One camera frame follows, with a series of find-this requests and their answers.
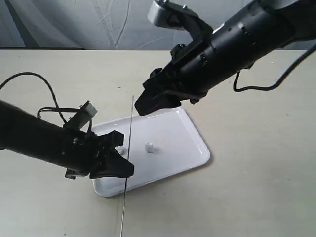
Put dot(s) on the thin metal skewer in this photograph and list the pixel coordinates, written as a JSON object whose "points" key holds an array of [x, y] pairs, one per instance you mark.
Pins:
{"points": [[125, 183]]}

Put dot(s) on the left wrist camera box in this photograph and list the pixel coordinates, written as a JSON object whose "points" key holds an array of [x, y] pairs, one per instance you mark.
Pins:
{"points": [[82, 116]]}

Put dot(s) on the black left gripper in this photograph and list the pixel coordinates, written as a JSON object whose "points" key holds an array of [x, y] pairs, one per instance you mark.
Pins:
{"points": [[95, 156]]}

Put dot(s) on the white rectangular plastic tray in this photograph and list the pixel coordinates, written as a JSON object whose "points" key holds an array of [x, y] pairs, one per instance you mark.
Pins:
{"points": [[178, 148]]}

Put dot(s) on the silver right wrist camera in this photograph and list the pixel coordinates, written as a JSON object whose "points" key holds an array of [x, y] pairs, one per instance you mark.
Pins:
{"points": [[169, 15]]}

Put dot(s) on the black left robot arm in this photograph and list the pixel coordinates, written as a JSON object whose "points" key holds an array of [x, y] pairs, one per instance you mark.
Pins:
{"points": [[26, 134]]}

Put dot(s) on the white marshmallow piece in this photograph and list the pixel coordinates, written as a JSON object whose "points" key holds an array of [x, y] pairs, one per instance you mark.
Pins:
{"points": [[121, 150], [149, 147]]}

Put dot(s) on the grey wrinkled backdrop curtain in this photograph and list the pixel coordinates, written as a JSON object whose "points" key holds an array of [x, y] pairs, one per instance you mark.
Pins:
{"points": [[98, 24]]}

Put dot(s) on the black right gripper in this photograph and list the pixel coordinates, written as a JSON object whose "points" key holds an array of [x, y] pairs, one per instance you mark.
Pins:
{"points": [[185, 77]]}

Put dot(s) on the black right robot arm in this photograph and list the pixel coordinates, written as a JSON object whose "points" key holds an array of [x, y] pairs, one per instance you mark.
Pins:
{"points": [[214, 55]]}

